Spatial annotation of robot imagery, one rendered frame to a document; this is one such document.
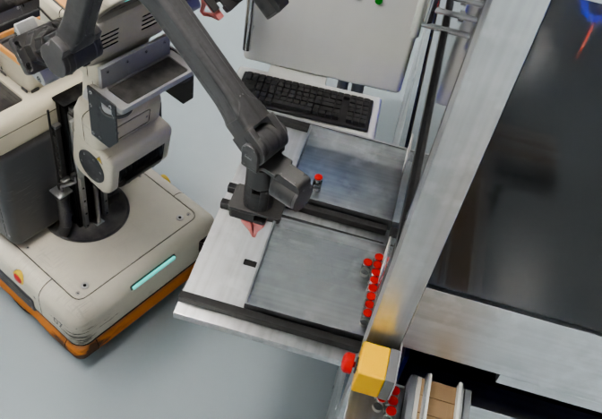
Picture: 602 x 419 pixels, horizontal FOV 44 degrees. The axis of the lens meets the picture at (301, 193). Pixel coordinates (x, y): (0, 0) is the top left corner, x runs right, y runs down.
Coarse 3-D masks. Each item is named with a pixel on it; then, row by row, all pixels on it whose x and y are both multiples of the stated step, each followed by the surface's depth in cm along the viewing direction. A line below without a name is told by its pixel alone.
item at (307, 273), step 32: (288, 224) 176; (288, 256) 172; (320, 256) 173; (352, 256) 174; (256, 288) 165; (288, 288) 166; (320, 288) 167; (352, 288) 168; (288, 320) 158; (320, 320) 161; (352, 320) 162
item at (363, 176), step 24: (312, 144) 198; (336, 144) 199; (360, 144) 199; (384, 144) 197; (312, 168) 192; (336, 168) 193; (360, 168) 194; (384, 168) 196; (336, 192) 187; (360, 192) 189; (384, 192) 190; (360, 216) 181; (384, 216) 184
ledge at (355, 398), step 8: (352, 392) 151; (400, 392) 152; (352, 400) 150; (360, 400) 150; (368, 400) 150; (400, 400) 151; (352, 408) 148; (360, 408) 149; (368, 408) 149; (400, 408) 150; (344, 416) 147; (352, 416) 147; (360, 416) 147; (368, 416) 148; (376, 416) 148
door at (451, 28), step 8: (456, 8) 164; (448, 16) 186; (448, 24) 177; (456, 24) 151; (448, 32) 169; (448, 40) 161; (448, 48) 155; (440, 56) 174; (440, 64) 166; (440, 72) 160; (432, 96) 164
